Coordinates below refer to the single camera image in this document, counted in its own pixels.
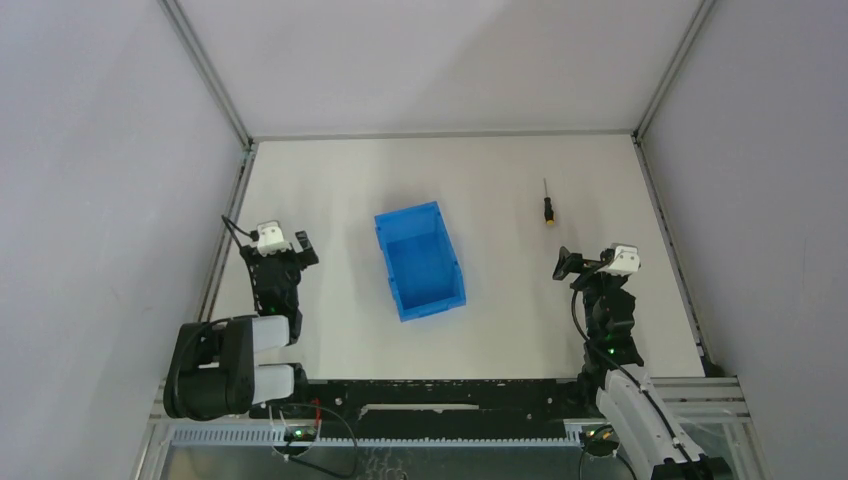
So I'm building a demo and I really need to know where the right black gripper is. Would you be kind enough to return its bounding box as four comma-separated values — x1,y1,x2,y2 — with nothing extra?
552,247,627,339

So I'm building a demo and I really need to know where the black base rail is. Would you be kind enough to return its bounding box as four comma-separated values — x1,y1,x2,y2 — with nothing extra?
248,378,598,441

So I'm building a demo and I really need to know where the right controller board with cables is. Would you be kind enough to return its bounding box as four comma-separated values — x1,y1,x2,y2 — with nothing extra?
577,424,637,480

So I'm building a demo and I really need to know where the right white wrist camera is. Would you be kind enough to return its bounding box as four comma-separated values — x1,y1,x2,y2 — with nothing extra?
603,243,641,276

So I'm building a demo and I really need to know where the blue plastic bin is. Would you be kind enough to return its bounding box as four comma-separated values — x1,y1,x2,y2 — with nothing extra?
374,201,467,322

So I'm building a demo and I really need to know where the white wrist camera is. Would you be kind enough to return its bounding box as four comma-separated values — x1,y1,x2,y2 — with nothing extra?
603,243,641,276
256,220,292,256

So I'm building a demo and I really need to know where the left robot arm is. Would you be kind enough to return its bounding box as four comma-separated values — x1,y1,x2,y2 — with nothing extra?
163,231,319,421

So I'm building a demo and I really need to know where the aluminium frame rail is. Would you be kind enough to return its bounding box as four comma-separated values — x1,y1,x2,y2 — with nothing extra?
195,139,258,323

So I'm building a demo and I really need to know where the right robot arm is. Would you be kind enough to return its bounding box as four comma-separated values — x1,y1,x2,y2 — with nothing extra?
552,244,733,479

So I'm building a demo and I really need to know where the left controller board with cables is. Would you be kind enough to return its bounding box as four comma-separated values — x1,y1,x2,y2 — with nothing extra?
263,402,359,479

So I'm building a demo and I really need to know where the controller board with cables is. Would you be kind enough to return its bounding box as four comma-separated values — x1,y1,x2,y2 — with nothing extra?
263,402,359,479
577,424,637,480

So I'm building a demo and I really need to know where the black yellow screwdriver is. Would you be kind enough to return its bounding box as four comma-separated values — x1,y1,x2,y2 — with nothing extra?
543,178,555,226

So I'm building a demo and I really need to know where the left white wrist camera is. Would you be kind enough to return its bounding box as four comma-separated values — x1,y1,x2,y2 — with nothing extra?
256,220,292,256

